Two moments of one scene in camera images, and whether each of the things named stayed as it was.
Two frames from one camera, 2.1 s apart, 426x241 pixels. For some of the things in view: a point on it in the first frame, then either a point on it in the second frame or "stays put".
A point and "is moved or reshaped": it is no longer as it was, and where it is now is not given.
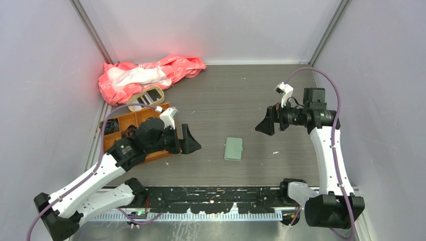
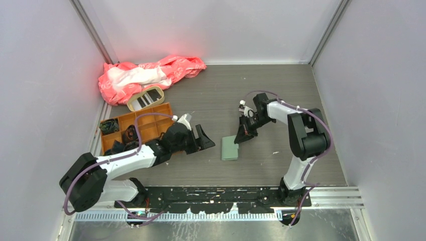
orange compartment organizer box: (135, 119) stays put
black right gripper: (274, 112) → (245, 132)
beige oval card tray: (152, 96) stays put
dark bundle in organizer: (112, 126) stays put
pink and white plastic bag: (118, 82) stays put
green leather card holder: (233, 149) is moved or reshaped
